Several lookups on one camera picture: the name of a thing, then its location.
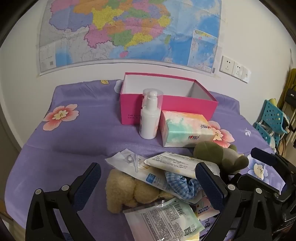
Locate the white green printed packet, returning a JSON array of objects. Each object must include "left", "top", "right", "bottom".
[{"left": 122, "top": 198, "right": 206, "bottom": 241}]

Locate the beige plush bear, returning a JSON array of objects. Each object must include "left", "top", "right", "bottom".
[{"left": 105, "top": 169, "right": 174, "bottom": 214}]

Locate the pink cardboard box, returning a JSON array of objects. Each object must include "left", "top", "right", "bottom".
[{"left": 119, "top": 72, "right": 219, "bottom": 126}]

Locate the small floral tissue packet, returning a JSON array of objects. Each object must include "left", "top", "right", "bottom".
[{"left": 193, "top": 199, "right": 220, "bottom": 220}]

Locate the white wall socket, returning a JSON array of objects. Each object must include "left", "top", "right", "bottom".
[
  {"left": 232, "top": 61, "right": 244, "bottom": 79},
  {"left": 219, "top": 56, "right": 235, "bottom": 76},
  {"left": 240, "top": 67, "right": 252, "bottom": 83}
]

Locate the white pump bottle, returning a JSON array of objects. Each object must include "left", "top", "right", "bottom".
[{"left": 139, "top": 88, "right": 164, "bottom": 140}]

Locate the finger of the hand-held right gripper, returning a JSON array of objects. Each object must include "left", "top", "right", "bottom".
[
  {"left": 229, "top": 174, "right": 281, "bottom": 197},
  {"left": 251, "top": 148, "right": 292, "bottom": 176}
]

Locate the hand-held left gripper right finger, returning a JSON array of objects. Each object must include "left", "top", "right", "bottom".
[{"left": 195, "top": 162, "right": 273, "bottom": 241}]

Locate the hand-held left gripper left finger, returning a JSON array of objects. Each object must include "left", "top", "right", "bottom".
[{"left": 25, "top": 162, "right": 102, "bottom": 241}]

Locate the pastel tissue pack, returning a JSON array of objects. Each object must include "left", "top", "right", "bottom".
[{"left": 159, "top": 110, "right": 216, "bottom": 148}]

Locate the white wet wipes pack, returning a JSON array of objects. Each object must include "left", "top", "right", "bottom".
[{"left": 143, "top": 152, "right": 221, "bottom": 180}]

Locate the cotton swab pack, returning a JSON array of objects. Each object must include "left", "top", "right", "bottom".
[{"left": 105, "top": 149, "right": 197, "bottom": 204}]

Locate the blue checked scrunchie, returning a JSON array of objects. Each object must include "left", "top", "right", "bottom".
[{"left": 164, "top": 170, "right": 204, "bottom": 200}]

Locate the teal plastic rack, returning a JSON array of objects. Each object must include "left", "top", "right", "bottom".
[{"left": 253, "top": 100, "right": 289, "bottom": 151}]

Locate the lavender lettered box lid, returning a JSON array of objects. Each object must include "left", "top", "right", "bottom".
[{"left": 199, "top": 213, "right": 232, "bottom": 241}]

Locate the purple floral bedsheet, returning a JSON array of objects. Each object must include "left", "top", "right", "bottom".
[{"left": 5, "top": 79, "right": 287, "bottom": 241}]

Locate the yellow cloth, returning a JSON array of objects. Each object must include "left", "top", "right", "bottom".
[{"left": 277, "top": 68, "right": 296, "bottom": 109}]

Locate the colourful wall map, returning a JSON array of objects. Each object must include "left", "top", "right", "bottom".
[{"left": 36, "top": 0, "right": 222, "bottom": 77}]

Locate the green plush toy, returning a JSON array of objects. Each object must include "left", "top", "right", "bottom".
[{"left": 193, "top": 141, "right": 250, "bottom": 174}]

